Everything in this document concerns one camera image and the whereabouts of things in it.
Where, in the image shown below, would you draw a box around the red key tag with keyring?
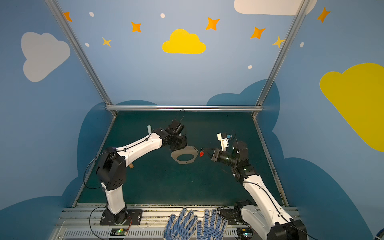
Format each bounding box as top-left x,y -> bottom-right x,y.
200,148 -> 205,158

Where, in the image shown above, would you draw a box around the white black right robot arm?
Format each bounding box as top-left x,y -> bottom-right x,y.
211,139 -> 308,240

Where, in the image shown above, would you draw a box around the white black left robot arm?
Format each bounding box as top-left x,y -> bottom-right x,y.
96,120 -> 187,226

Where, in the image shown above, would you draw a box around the right blue dotted work glove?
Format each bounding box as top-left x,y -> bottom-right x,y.
197,210 -> 228,240

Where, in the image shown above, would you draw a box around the blue dotted work glove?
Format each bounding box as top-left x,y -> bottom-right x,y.
163,208 -> 198,240
197,210 -> 228,240

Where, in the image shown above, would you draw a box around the left blue dotted work glove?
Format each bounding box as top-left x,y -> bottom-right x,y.
163,208 -> 198,240

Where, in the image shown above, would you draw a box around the grey perforated metal ring plate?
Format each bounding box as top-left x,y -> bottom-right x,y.
171,146 -> 199,165

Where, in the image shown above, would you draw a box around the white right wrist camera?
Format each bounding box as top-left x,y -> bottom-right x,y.
217,133 -> 232,152

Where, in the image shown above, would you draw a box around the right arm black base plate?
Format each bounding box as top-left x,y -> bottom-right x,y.
217,206 -> 243,225

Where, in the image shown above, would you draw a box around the aluminium frame left post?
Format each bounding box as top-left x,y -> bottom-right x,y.
45,0 -> 113,107

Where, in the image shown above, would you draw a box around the aluminium frame post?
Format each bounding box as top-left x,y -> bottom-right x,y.
252,0 -> 311,120
45,0 -> 113,107

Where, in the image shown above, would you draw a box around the aluminium frame back rail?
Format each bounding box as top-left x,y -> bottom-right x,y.
106,105 -> 263,112

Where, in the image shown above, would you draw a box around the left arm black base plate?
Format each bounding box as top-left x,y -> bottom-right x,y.
100,209 -> 143,226

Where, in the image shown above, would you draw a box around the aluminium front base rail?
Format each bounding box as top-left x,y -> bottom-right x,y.
47,205 -> 301,240

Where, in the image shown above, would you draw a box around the aluminium frame right post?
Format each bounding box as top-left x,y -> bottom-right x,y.
252,0 -> 311,120

